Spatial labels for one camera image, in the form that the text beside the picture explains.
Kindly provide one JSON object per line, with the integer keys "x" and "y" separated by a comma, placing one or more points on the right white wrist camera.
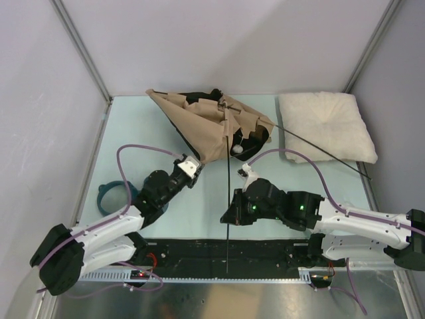
{"x": 248, "y": 175}

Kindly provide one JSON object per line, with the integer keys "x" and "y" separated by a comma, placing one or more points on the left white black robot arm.
{"x": 65, "y": 255}

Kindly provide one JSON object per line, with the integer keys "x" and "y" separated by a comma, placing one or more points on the white pompom toy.
{"x": 237, "y": 149}

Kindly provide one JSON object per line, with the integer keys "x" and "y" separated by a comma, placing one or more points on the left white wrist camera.
{"x": 189, "y": 165}

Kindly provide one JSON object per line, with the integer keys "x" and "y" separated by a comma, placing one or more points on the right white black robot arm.
{"x": 337, "y": 231}

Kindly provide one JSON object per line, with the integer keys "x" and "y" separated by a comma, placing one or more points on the cream fluffy cushion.
{"x": 326, "y": 125}

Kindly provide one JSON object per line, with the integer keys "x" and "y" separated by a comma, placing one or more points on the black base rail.
{"x": 234, "y": 259}

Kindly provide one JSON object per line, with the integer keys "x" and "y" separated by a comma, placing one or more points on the black tent pole front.
{"x": 228, "y": 198}

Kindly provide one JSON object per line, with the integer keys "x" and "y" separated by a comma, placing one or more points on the teal double bowl stand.
{"x": 112, "y": 197}

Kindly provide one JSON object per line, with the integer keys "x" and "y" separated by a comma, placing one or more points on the right aluminium frame post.
{"x": 373, "y": 43}

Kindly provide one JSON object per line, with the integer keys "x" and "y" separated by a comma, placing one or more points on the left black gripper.
{"x": 190, "y": 182}

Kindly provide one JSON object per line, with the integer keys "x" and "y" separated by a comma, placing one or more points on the aluminium frame post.
{"x": 78, "y": 43}
{"x": 373, "y": 43}

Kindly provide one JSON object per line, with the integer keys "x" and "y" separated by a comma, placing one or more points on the white slotted cable duct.
{"x": 129, "y": 275}

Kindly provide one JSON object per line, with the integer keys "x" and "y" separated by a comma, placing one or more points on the left aluminium frame post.
{"x": 78, "y": 43}

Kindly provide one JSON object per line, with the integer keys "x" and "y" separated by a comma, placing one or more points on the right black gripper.
{"x": 235, "y": 214}

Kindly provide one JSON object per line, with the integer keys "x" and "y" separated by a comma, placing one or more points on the beige fabric pet tent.
{"x": 201, "y": 119}

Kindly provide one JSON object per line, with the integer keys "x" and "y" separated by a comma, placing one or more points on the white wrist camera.
{"x": 248, "y": 175}
{"x": 189, "y": 165}

